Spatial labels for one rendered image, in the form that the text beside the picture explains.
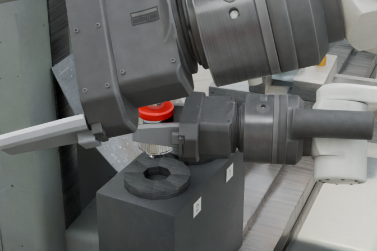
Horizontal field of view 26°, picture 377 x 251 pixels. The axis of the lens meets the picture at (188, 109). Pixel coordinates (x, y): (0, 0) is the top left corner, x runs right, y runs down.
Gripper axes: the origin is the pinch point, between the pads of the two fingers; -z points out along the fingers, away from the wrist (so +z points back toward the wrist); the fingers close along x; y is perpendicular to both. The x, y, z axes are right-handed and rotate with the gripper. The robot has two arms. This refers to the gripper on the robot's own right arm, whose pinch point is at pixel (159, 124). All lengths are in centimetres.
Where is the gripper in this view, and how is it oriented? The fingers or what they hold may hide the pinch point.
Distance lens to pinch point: 105.0
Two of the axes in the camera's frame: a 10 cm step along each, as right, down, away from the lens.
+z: 9.9, 0.4, -1.0
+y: 0.1, 8.9, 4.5
